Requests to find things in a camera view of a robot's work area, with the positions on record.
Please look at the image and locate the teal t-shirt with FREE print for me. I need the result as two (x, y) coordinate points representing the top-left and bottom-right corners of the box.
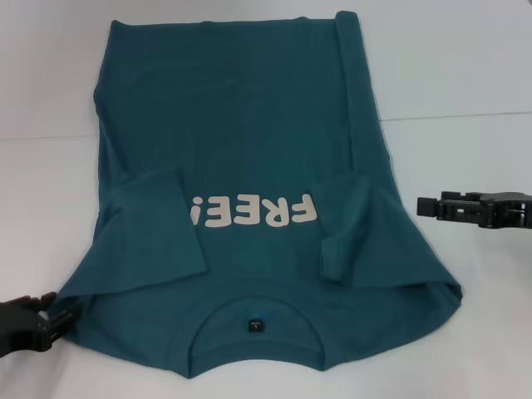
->
(56, 10), (463, 370)

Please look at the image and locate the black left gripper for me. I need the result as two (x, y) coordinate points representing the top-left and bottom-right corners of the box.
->
(0, 292), (76, 358)

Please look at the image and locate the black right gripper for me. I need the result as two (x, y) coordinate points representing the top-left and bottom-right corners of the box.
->
(416, 190), (532, 230)

